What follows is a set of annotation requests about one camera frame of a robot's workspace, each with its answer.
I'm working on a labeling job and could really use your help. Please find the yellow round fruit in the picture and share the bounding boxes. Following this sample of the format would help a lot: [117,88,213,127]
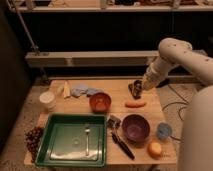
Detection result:
[147,142,163,158]

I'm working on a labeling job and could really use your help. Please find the white plastic cup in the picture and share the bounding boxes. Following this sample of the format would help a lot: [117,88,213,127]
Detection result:
[39,91,55,111]

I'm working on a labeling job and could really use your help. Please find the metal shelf rack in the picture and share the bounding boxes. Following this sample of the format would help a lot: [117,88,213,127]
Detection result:
[5,0,213,76]

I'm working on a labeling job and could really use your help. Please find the blue cloth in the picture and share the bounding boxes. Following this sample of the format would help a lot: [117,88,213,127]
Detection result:
[71,85,101,98]

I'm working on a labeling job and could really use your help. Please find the orange carrot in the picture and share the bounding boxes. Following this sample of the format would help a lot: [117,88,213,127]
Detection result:
[125,101,146,108]

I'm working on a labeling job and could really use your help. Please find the small dark metal cup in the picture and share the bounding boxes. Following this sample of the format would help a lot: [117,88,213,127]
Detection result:
[133,80,142,99]

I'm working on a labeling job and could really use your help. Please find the purple bowl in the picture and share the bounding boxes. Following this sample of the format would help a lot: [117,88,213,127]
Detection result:
[122,114,150,143]

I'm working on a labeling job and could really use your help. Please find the green plastic tray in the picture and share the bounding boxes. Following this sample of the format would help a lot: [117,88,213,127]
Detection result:
[35,114,107,168]

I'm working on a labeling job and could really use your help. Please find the pale yellow wedge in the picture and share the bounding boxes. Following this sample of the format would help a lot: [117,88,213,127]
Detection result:
[63,81,71,99]

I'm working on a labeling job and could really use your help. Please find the black remote control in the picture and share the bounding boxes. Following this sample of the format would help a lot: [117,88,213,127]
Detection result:
[128,84,133,96]

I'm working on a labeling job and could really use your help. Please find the light blue cup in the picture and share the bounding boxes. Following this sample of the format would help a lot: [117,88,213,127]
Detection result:
[156,123,172,140]

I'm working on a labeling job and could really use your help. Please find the dark grape bunch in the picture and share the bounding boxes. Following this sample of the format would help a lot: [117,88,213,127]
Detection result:
[25,127,44,163]

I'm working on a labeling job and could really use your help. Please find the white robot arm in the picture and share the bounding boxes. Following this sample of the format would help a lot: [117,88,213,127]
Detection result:
[142,38,213,171]

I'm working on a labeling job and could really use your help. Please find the silver fork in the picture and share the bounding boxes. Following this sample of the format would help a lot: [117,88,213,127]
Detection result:
[85,124,90,156]

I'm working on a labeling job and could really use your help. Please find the orange bowl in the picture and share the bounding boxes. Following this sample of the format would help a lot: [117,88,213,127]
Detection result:
[89,92,111,113]

